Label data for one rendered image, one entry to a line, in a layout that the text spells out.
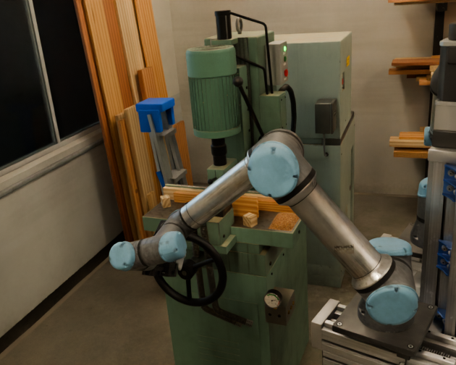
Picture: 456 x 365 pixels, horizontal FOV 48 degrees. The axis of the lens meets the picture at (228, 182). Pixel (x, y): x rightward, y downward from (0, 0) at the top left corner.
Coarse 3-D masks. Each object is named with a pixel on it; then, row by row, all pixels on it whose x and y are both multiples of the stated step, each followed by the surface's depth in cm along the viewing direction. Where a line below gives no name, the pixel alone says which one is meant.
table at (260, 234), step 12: (180, 204) 206; (144, 216) 198; (156, 216) 197; (168, 216) 196; (264, 216) 190; (144, 228) 199; (156, 228) 197; (240, 228) 182; (252, 228) 181; (264, 228) 180; (300, 228) 185; (228, 240) 180; (240, 240) 184; (252, 240) 182; (264, 240) 180; (276, 240) 178; (288, 240) 177
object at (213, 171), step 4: (228, 160) 200; (232, 160) 199; (236, 160) 201; (212, 164) 197; (228, 164) 195; (232, 164) 198; (208, 168) 193; (212, 168) 192; (216, 168) 192; (220, 168) 192; (224, 168) 191; (228, 168) 194; (208, 172) 193; (212, 172) 192; (216, 172) 191; (220, 172) 191; (224, 172) 191; (208, 176) 193; (212, 176) 193; (216, 176) 192; (220, 176) 191; (208, 184) 195
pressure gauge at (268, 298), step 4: (268, 292) 181; (272, 292) 180; (276, 292) 180; (264, 296) 181; (268, 296) 181; (272, 296) 180; (276, 296) 179; (280, 296) 180; (264, 300) 182; (268, 300) 181; (276, 300) 180; (280, 300) 180; (268, 304) 182; (272, 304) 181; (276, 304) 181; (272, 308) 182; (276, 308) 184
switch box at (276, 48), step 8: (272, 48) 199; (280, 48) 198; (272, 56) 200; (280, 56) 199; (272, 64) 201; (280, 64) 200; (272, 72) 202; (280, 72) 201; (272, 80) 204; (280, 80) 202
